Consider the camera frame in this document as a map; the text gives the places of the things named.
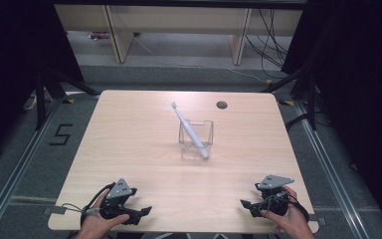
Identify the light wooden shelf unit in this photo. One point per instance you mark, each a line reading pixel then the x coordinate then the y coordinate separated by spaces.
pixel 179 18

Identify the black curtain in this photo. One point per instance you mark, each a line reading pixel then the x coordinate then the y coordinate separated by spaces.
pixel 358 83
pixel 10 66

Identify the aluminium floor rail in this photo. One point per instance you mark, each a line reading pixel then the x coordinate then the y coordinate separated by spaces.
pixel 331 172
pixel 16 169

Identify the black metal stand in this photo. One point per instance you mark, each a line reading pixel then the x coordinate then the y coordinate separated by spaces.
pixel 306 93
pixel 46 89

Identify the white electric toothbrush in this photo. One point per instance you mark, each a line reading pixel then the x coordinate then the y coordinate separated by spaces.
pixel 190 131

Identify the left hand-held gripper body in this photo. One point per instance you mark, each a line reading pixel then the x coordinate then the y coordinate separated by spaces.
pixel 117 195

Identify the purple object on floor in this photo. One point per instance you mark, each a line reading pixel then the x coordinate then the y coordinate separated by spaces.
pixel 98 35

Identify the person's right hand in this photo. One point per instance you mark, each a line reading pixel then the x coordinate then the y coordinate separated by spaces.
pixel 293 222

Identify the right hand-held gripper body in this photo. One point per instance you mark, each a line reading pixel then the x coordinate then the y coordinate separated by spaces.
pixel 273 192

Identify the person's left hand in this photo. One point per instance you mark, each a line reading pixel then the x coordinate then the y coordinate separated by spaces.
pixel 97 225

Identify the clear plastic holder box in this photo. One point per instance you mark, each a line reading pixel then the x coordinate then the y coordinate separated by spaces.
pixel 195 139

